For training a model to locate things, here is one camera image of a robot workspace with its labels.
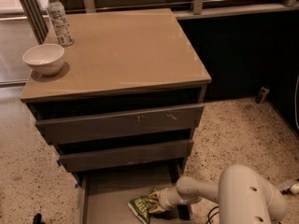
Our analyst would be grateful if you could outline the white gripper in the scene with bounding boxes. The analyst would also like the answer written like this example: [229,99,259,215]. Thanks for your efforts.
[149,187,183,215]

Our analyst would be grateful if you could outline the green jalapeno chip bag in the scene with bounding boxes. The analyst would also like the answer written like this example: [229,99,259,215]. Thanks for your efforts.
[128,187,160,224]

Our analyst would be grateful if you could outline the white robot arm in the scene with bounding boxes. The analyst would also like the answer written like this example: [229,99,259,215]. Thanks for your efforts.
[149,164,287,224]

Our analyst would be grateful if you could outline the grey open bottom drawer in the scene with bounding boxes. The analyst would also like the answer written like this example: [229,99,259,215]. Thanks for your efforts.
[81,161,182,224]

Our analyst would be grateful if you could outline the grey middle drawer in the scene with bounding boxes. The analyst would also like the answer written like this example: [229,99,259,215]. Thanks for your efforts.
[60,139,193,173]

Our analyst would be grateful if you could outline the grey drawer cabinet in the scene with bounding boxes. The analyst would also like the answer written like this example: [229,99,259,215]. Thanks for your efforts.
[20,8,212,179]

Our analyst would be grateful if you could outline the grey top drawer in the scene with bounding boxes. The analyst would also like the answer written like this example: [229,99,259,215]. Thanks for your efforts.
[36,105,204,144]

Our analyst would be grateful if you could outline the blue tape pieces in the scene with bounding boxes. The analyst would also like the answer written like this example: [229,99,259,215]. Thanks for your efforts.
[56,160,80,189]

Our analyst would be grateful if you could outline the black object bottom left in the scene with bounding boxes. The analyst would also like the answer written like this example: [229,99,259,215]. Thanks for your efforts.
[33,214,42,224]

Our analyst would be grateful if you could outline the white power strip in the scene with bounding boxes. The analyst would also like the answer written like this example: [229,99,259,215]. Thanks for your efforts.
[280,179,299,195]

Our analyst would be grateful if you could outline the small black floor device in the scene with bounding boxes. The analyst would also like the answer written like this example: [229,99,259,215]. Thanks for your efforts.
[255,87,269,104]

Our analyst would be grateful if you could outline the white ceramic bowl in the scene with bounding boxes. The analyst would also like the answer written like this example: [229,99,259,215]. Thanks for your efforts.
[22,44,64,76]

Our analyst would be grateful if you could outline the clear plastic water bottle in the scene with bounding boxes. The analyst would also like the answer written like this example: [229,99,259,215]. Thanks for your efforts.
[46,0,74,47]

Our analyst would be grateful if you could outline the black cable on floor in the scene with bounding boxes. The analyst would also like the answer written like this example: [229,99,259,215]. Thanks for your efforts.
[205,205,221,224]

